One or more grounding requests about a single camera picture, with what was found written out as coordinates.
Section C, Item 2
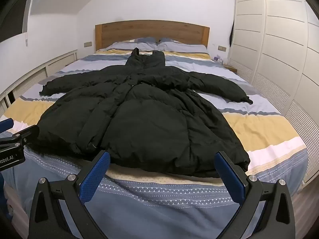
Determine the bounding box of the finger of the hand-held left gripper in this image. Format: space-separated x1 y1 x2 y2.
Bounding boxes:
0 124 40 148
0 119 14 133

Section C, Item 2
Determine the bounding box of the wooden headboard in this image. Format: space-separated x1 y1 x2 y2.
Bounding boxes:
95 20 210 51

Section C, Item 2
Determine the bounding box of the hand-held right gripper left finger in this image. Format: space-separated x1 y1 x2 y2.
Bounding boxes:
28 150 111 239

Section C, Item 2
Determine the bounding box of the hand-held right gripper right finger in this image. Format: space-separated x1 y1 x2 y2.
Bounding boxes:
215 151 296 239

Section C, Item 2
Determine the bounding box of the bed with striped bedding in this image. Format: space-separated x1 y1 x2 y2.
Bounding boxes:
0 37 309 239

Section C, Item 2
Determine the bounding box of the black puffer coat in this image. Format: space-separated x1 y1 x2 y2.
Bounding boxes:
31 47 253 178

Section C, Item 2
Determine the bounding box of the white panelled wardrobe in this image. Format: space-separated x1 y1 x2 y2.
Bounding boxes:
228 0 319 195

